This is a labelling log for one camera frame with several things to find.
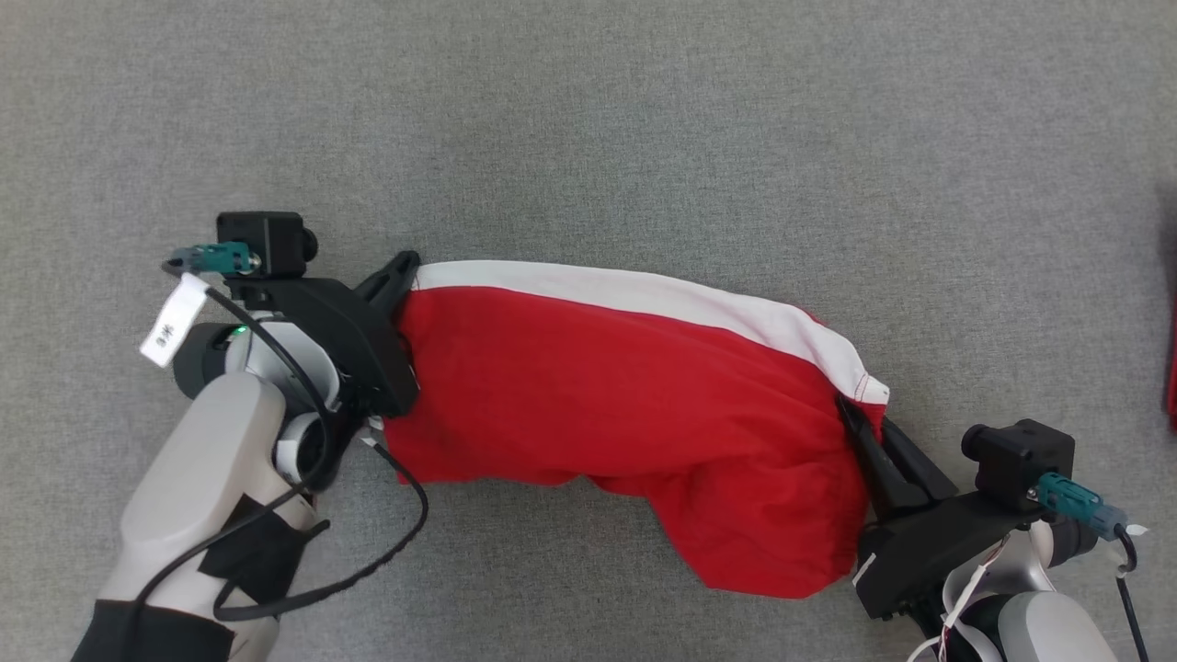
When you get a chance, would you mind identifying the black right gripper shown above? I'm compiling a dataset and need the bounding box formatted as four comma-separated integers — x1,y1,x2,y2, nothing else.
835,395,1045,619

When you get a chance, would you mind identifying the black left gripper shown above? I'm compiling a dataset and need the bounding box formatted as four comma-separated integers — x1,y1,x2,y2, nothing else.
225,250,421,419

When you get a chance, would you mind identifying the black right cable teal plug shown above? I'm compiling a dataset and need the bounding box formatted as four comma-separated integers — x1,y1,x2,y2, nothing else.
1037,474,1150,662

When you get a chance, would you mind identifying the white cable label tag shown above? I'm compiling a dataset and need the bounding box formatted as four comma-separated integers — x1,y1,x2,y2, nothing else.
140,273,211,369

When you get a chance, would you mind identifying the red shorts white stripe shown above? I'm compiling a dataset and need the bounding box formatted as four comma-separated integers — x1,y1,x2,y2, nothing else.
372,260,891,600

